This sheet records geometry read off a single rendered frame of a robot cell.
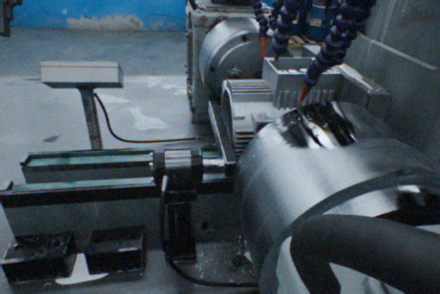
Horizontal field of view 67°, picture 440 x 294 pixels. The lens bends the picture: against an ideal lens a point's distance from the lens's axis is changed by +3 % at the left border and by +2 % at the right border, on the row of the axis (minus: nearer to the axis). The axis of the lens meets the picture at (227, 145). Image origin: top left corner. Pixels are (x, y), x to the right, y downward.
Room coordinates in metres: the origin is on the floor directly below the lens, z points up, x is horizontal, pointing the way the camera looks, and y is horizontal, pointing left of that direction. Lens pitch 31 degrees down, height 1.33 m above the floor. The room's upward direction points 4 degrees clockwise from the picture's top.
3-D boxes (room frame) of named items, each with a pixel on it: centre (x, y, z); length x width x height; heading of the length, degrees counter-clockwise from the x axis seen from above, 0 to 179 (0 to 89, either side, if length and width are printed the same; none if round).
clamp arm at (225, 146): (0.57, 0.02, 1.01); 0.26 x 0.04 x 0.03; 11
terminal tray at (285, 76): (0.63, -0.13, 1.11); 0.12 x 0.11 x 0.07; 101
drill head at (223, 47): (0.96, -0.02, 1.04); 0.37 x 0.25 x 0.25; 11
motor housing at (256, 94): (0.62, -0.09, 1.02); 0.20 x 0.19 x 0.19; 101
